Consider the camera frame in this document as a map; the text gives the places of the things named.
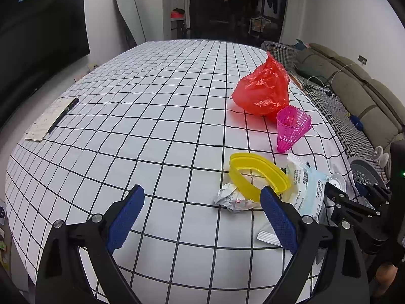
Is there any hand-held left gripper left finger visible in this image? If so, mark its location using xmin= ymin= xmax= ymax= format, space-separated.
xmin=35 ymin=184 xmax=145 ymax=304

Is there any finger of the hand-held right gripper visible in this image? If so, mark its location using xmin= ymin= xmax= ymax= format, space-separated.
xmin=323 ymin=182 xmax=385 ymax=220
xmin=354 ymin=180 xmax=393 ymax=210

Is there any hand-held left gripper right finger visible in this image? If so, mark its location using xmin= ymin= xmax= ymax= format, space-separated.
xmin=259 ymin=186 xmax=371 ymax=304

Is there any grey perforated waste basket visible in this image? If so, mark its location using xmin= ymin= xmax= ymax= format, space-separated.
xmin=350 ymin=159 xmax=388 ymax=203

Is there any white small cap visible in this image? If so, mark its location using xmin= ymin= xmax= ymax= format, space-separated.
xmin=327 ymin=173 xmax=348 ymax=192

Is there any white and blue packet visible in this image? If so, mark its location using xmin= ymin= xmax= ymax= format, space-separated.
xmin=280 ymin=154 xmax=330 ymax=224

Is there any white wrapper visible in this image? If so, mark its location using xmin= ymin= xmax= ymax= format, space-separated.
xmin=213 ymin=183 xmax=262 ymax=213

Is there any yellow plastic ring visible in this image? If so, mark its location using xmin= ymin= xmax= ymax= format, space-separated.
xmin=229 ymin=153 xmax=292 ymax=203

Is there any red plastic bag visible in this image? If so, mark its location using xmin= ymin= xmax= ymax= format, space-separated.
xmin=232 ymin=51 xmax=291 ymax=124

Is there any person's right hand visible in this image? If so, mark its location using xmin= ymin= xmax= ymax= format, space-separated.
xmin=376 ymin=261 xmax=400 ymax=296

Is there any white paper strip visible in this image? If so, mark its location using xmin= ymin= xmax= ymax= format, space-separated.
xmin=257 ymin=222 xmax=283 ymax=248

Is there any small white fan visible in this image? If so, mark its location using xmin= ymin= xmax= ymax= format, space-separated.
xmin=372 ymin=146 xmax=390 ymax=168

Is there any houndstooth sofa cover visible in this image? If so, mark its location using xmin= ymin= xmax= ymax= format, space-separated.
xmin=286 ymin=66 xmax=388 ymax=181

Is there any grey-green sofa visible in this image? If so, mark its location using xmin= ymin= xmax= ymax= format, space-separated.
xmin=293 ymin=43 xmax=405 ymax=153

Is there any black pen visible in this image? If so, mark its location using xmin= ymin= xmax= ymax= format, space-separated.
xmin=47 ymin=98 xmax=79 ymax=134

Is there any white paper sheet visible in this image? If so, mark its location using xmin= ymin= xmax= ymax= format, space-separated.
xmin=25 ymin=98 xmax=75 ymax=142

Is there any houndstooth fabric basket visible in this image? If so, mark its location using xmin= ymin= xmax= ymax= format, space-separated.
xmin=261 ymin=41 xmax=300 ymax=70

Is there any white shelf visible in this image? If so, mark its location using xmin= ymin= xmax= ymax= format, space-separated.
xmin=170 ymin=17 xmax=188 ymax=41

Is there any black television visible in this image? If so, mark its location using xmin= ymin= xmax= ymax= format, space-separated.
xmin=0 ymin=0 xmax=91 ymax=127

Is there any leaning mirror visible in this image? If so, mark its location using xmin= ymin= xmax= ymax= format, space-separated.
xmin=114 ymin=0 xmax=147 ymax=46

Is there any black and white cable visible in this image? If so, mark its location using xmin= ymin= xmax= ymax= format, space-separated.
xmin=304 ymin=63 xmax=353 ymax=98

